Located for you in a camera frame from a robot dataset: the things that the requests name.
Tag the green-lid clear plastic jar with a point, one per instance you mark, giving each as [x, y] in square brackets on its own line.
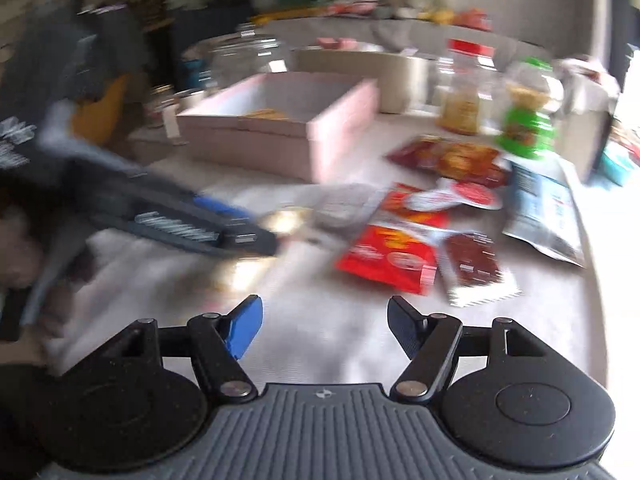
[530, 120]

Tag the teal container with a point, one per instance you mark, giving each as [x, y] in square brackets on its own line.
[620, 162]

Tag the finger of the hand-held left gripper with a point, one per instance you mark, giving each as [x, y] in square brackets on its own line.
[240, 240]
[220, 208]

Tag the beige box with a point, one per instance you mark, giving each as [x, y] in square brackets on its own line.
[360, 72]

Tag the blue and white snack bag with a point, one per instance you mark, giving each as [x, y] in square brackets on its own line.
[542, 210]

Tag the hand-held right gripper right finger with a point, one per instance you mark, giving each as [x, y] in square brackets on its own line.
[404, 327]

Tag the grey and white cloth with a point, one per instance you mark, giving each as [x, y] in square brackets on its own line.
[585, 72]

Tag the red-lid clear plastic jar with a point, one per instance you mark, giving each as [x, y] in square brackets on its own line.
[462, 95]

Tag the dark cloth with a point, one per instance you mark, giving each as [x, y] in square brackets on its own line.
[115, 35]

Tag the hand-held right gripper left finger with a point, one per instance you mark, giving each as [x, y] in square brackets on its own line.
[246, 327]

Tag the large red snack packet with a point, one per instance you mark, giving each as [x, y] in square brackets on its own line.
[390, 255]

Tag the pink cardboard box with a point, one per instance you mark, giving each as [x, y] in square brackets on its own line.
[270, 147]

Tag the red egg snack packet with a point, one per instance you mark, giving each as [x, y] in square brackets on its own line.
[450, 157]

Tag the yellow chair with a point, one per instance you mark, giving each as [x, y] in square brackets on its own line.
[97, 110]

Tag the clear packet of dark red snack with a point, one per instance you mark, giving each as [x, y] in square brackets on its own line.
[472, 265]

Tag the large clear glass jar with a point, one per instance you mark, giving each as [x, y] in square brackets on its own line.
[247, 60]

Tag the clear plastic packet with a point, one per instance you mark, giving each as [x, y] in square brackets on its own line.
[345, 207]

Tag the dark shelving unit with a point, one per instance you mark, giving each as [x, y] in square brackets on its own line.
[200, 15]

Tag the white and red round packet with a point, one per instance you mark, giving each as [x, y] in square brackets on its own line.
[465, 194]

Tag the row of colourful packets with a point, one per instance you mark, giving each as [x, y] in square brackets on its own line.
[425, 7]

